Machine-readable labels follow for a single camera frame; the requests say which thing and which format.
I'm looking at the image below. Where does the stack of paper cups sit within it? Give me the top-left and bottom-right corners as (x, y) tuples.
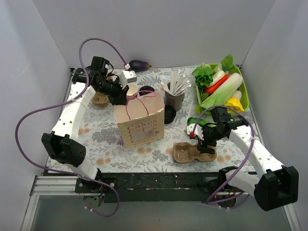
(126, 84), (138, 98)

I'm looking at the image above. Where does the cardboard cup carrier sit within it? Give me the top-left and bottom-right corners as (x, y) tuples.
(172, 142), (217, 164)

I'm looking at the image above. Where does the paper bag with pink handles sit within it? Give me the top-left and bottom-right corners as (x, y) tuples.
(114, 91), (165, 148)

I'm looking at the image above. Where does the stack of black lids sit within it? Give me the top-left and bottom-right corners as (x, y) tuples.
(164, 105), (176, 124)

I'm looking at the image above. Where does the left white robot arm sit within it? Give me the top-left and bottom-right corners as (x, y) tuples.
(41, 56), (128, 193)

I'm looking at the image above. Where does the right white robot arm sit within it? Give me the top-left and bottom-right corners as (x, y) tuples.
(187, 105), (299, 211)

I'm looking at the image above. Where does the stack of cardboard carriers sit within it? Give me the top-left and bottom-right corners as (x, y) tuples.
(91, 74), (116, 106)

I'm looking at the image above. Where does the bok choy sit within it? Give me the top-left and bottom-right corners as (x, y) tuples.
(186, 117), (208, 135)

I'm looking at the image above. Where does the purple eggplant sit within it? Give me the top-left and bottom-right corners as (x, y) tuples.
(129, 60), (152, 73)

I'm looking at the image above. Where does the floral table mat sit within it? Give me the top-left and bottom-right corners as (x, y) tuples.
(78, 67), (245, 173)

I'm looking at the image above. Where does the yellow flower vegetable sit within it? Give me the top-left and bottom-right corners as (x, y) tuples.
(224, 90), (244, 113)

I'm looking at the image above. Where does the orange carrot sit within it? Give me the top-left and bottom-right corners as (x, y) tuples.
(205, 74), (229, 95)

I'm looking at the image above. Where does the grey holder cup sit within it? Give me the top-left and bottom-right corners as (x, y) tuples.
(164, 91), (185, 111)

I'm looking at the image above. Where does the green plastic basket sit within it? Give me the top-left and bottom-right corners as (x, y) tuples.
(195, 64), (250, 111)

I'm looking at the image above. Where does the green lettuce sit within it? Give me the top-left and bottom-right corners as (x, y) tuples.
(192, 63), (214, 88)

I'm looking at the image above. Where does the white radish with leaves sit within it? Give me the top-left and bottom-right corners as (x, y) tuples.
(209, 54), (235, 87)

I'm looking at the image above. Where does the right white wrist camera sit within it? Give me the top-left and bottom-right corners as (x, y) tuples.
(187, 123), (204, 140)

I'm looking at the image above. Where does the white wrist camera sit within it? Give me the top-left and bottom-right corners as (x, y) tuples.
(119, 70), (137, 88)
(187, 123), (204, 140)

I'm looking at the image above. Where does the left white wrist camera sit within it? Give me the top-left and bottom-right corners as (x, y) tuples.
(119, 70), (137, 88)

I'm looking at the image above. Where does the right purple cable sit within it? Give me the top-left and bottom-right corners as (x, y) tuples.
(192, 104), (255, 208)

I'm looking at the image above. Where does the purple cable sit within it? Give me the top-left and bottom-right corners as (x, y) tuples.
(192, 104), (255, 208)
(15, 38), (130, 217)

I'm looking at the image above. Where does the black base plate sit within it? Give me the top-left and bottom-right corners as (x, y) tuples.
(75, 172), (218, 203)

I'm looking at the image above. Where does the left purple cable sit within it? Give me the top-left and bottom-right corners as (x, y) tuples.
(15, 38), (130, 217)

